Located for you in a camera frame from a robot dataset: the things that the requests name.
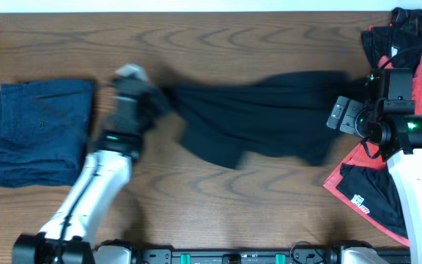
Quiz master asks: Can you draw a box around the black t-shirt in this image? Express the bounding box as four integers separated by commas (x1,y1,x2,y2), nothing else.
161,71,368,169

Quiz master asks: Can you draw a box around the red and black garment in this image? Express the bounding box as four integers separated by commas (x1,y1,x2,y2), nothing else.
322,10,422,247

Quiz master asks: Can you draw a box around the folded blue denim garment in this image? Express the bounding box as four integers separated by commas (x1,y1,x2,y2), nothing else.
0,79,96,188

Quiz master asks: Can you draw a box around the black mounting rail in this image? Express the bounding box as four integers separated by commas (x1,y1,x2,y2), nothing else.
97,240,412,264

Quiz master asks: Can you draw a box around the black patterned garment with orange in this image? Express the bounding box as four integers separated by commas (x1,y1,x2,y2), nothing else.
360,7,422,68

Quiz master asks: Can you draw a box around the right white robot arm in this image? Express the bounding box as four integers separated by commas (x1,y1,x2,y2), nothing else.
327,68,422,263

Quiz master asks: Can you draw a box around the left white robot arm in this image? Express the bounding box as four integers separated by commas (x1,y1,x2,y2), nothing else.
12,76,166,264

